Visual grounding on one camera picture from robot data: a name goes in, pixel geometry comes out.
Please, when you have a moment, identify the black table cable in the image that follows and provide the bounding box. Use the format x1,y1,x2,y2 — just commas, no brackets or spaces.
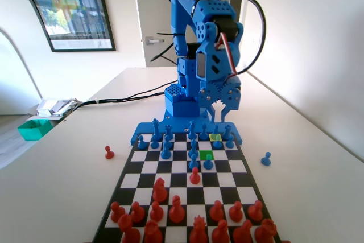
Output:
96,90,167,104
64,82,171,118

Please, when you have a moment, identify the pile of papers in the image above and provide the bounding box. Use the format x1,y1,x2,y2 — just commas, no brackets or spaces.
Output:
36,98,77,117

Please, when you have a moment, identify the black zip tie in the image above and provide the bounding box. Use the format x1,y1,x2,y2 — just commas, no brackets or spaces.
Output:
156,32,187,39

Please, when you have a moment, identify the red chess rook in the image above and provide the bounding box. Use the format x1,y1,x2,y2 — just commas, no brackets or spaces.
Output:
144,220,163,243
254,218,278,243

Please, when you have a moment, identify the grey gripper camera module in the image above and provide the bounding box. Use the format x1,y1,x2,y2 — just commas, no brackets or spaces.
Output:
196,52,206,79

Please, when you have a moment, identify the white arched furniture panel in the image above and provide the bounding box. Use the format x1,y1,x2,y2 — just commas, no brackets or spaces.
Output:
0,0,43,116

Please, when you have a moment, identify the black framed poster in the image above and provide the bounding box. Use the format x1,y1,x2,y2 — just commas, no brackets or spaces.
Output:
0,0,117,53

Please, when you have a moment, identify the red white servo cable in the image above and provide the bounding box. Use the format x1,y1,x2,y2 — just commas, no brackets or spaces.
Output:
216,32,239,76

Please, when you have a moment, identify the silver door handle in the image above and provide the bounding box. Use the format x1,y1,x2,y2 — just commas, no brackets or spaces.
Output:
145,36,165,45

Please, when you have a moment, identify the red chess queen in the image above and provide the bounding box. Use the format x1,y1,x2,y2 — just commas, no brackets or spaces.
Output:
189,216,208,243

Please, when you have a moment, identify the blue chess king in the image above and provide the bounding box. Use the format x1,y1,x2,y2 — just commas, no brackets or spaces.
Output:
151,117,161,143

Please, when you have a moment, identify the red chess knight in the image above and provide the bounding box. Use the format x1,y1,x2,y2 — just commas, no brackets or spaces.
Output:
152,177,168,204
233,219,254,243

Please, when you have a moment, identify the group of blue chess pieces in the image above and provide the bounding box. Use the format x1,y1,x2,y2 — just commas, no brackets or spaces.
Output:
130,122,245,146

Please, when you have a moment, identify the red chess bishop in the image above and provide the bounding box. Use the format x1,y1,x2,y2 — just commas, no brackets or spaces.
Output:
169,195,185,224
212,219,230,243

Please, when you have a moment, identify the green plastic box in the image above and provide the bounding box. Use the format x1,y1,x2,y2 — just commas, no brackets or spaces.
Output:
17,119,53,141

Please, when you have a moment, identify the white door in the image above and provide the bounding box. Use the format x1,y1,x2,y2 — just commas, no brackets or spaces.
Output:
133,0,245,69

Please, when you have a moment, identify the black white chessboard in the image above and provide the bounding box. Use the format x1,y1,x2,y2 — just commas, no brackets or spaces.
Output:
91,131,282,243

